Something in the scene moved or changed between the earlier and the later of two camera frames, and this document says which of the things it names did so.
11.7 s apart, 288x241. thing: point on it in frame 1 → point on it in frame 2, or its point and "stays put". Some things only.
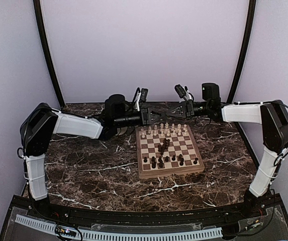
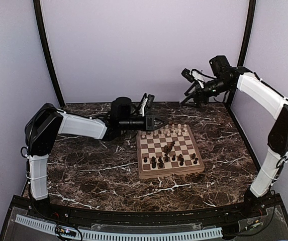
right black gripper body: [191, 111] → [220, 87]
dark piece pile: [165, 145] → [167, 149]
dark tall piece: [161, 163] stays put
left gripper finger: [155, 116] → [158, 123]
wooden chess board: [167, 150] stays put
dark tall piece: [180, 157] stays put
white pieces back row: [166, 129] stays put
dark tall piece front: [154, 163] stays put
